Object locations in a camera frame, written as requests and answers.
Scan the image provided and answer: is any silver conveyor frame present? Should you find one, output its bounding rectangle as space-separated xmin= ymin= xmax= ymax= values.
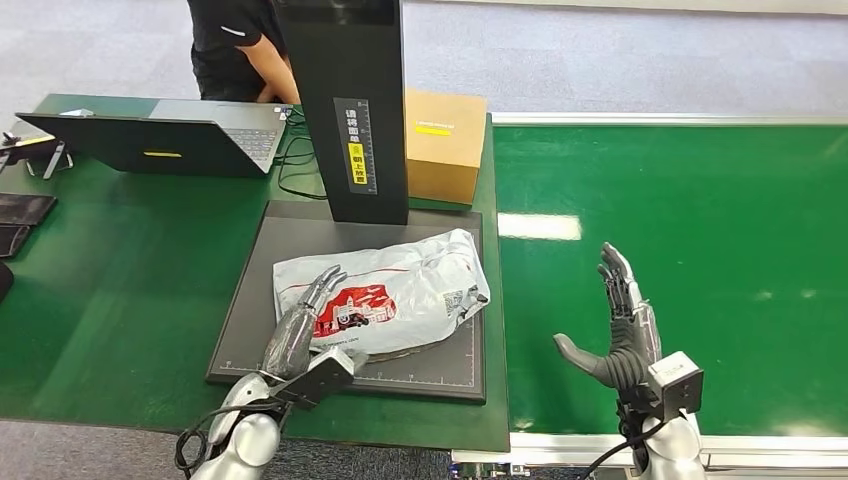
xmin=452 ymin=111 xmax=848 ymax=480

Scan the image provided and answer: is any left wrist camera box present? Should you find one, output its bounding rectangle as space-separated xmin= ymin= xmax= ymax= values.
xmin=268 ymin=347 xmax=370 ymax=412

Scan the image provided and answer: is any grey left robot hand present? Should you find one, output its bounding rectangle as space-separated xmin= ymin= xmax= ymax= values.
xmin=260 ymin=264 xmax=350 ymax=384

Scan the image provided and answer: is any black inbound scanner machine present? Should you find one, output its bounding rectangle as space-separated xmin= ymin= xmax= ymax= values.
xmin=206 ymin=0 xmax=488 ymax=405

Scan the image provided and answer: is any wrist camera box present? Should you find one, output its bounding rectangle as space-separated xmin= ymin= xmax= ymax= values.
xmin=268 ymin=347 xmax=370 ymax=412
xmin=645 ymin=351 xmax=706 ymax=423

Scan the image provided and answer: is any white plastic mailer package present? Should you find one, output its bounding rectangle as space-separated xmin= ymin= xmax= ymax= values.
xmin=272 ymin=228 xmax=492 ymax=364

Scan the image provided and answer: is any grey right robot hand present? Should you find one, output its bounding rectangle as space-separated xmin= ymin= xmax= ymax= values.
xmin=553 ymin=241 xmax=664 ymax=393

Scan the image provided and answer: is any black table cable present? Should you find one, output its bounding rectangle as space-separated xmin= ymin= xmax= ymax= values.
xmin=274 ymin=105 xmax=330 ymax=202

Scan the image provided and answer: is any person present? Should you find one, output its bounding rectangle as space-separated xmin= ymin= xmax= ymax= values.
xmin=186 ymin=0 xmax=301 ymax=105

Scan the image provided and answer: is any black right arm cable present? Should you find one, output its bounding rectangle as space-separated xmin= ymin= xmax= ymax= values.
xmin=578 ymin=422 xmax=665 ymax=480

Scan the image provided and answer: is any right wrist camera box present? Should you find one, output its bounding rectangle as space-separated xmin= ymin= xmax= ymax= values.
xmin=645 ymin=351 xmax=706 ymax=423

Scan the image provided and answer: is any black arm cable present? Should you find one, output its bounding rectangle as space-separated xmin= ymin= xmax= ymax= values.
xmin=578 ymin=422 xmax=665 ymax=480
xmin=173 ymin=399 xmax=293 ymax=480

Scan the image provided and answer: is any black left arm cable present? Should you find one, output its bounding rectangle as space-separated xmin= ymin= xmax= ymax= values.
xmin=173 ymin=399 xmax=293 ymax=480

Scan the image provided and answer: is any brown cardboard delivery box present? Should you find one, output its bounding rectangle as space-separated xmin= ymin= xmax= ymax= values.
xmin=404 ymin=87 xmax=489 ymax=207

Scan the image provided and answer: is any grey open laptop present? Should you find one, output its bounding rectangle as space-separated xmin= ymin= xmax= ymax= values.
xmin=14 ymin=98 xmax=291 ymax=179

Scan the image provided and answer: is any grey tripod stand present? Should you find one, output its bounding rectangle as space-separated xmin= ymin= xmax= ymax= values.
xmin=23 ymin=140 xmax=75 ymax=181

